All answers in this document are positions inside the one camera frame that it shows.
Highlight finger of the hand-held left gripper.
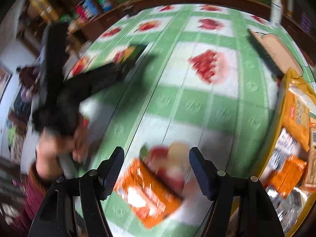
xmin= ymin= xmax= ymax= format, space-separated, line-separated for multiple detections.
xmin=63 ymin=62 xmax=131 ymax=99
xmin=43 ymin=23 xmax=70 ymax=93

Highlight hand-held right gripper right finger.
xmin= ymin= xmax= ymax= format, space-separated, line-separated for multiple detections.
xmin=189 ymin=147 xmax=285 ymax=237

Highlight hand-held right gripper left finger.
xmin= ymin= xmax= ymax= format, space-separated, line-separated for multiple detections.
xmin=28 ymin=146 xmax=125 ymax=237

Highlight small orange snack packet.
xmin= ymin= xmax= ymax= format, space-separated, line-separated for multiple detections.
xmin=268 ymin=154 xmax=308 ymax=198

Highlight white packet with black print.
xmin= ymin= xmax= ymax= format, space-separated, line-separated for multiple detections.
xmin=270 ymin=128 xmax=300 ymax=171

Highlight silver foil packets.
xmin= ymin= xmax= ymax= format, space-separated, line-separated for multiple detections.
xmin=265 ymin=185 xmax=311 ymax=232

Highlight clear storage bag orange trim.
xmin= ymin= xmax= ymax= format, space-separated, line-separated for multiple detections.
xmin=254 ymin=68 xmax=316 ymax=237

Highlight person's left hand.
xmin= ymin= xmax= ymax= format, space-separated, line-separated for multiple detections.
xmin=36 ymin=115 xmax=90 ymax=178

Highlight pink bottle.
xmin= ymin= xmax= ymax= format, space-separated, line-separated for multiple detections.
xmin=75 ymin=5 xmax=87 ymax=20

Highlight gold-framed glass cabinet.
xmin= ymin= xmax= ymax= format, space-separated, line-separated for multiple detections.
xmin=27 ymin=0 xmax=62 ymax=23

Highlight wooden side shelf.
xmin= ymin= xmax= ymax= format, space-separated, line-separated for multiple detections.
xmin=67 ymin=5 xmax=129 ymax=40

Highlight blue carton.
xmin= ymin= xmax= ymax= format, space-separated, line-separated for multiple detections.
xmin=83 ymin=0 xmax=100 ymax=15

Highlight green and white packet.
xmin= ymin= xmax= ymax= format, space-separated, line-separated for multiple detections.
xmin=97 ymin=0 xmax=114 ymax=11

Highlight small dark box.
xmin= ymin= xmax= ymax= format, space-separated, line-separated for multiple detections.
xmin=125 ymin=4 xmax=139 ymax=16

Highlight beige brush with black bristles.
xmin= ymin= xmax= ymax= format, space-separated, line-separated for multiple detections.
xmin=247 ymin=28 xmax=305 ymax=77

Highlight white plastic bottle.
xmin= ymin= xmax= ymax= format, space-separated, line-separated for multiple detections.
xmin=269 ymin=0 xmax=283 ymax=29

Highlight purple bottle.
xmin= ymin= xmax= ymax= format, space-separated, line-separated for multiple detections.
xmin=300 ymin=12 xmax=313 ymax=34

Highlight framed wall picture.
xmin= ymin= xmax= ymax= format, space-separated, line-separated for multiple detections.
xmin=0 ymin=67 xmax=13 ymax=99

